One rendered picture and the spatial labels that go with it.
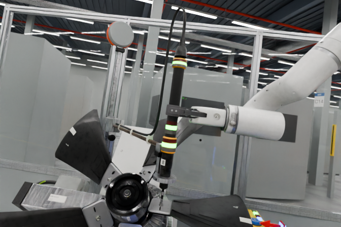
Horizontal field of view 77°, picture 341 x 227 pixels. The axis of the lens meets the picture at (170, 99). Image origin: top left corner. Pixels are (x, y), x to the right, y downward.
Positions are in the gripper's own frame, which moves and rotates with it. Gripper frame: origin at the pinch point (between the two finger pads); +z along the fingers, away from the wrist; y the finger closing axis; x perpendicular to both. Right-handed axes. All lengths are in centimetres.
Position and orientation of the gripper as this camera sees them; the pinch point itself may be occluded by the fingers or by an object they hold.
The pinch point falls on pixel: (173, 110)
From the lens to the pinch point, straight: 65.6
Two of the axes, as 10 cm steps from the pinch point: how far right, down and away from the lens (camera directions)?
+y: 0.7, 0.7, 10.0
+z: -9.9, -1.4, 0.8
